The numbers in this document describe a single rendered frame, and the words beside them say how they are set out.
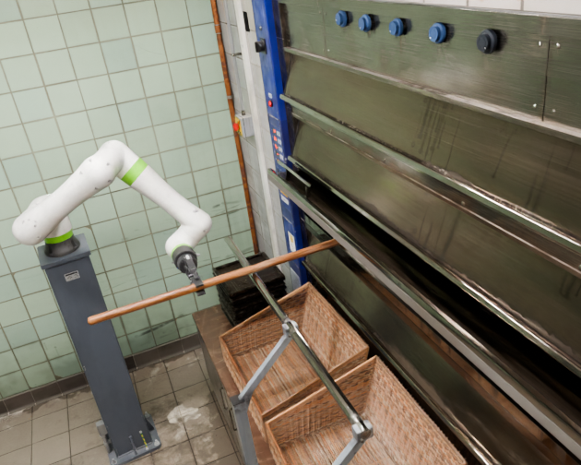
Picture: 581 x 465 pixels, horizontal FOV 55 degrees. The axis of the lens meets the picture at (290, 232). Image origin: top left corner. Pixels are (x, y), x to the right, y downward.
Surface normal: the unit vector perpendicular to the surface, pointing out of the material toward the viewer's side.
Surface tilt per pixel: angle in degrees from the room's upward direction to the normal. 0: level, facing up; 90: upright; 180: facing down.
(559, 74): 92
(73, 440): 0
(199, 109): 90
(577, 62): 90
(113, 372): 90
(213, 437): 0
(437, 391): 70
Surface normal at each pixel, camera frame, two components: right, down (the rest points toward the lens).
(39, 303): 0.38, 0.40
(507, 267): -0.90, -0.04
